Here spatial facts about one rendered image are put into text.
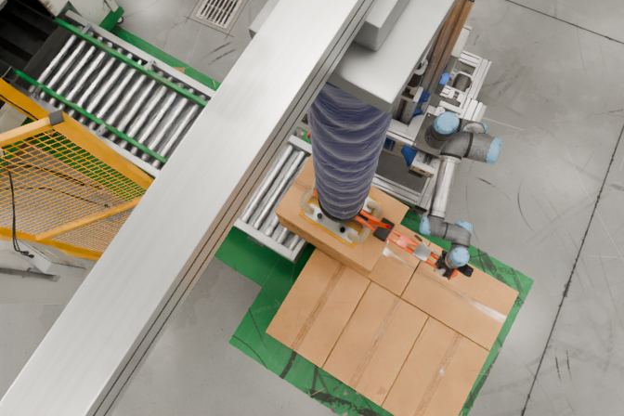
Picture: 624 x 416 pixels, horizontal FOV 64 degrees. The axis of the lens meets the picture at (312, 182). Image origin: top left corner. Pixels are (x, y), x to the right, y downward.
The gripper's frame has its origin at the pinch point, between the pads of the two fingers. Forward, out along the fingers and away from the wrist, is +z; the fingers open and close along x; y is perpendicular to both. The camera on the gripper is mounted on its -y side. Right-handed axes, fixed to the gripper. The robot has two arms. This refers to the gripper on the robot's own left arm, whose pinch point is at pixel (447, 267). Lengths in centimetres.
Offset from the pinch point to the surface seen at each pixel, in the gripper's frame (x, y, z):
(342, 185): 10, 55, -79
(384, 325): 37, 7, 66
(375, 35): 8, 51, -174
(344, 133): 10, 55, -129
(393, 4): 3, 51, -176
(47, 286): 102, 142, -40
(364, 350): 55, 10, 66
